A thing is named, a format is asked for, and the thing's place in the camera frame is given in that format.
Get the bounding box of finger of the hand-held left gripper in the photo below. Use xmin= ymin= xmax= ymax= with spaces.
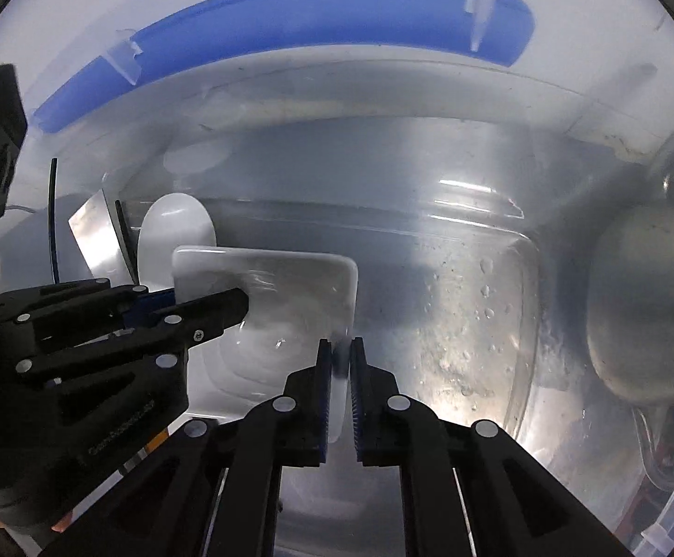
xmin=0 ymin=277 xmax=176 ymax=343
xmin=15 ymin=287 xmax=251 ymax=389

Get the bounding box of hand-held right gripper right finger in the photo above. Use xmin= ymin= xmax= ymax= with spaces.
xmin=349 ymin=337 xmax=628 ymax=557

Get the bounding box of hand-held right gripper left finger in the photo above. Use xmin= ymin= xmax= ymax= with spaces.
xmin=41 ymin=337 xmax=338 ymax=557

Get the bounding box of white square dish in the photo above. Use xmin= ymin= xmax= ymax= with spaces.
xmin=171 ymin=245 xmax=361 ymax=442

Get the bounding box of white spoon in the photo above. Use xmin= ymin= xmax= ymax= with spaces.
xmin=138 ymin=191 xmax=219 ymax=291

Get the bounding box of clear plastic storage box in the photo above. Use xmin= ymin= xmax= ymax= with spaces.
xmin=0 ymin=0 xmax=674 ymax=557

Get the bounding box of stainless steel kettle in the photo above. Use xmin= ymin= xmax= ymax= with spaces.
xmin=583 ymin=101 xmax=674 ymax=408

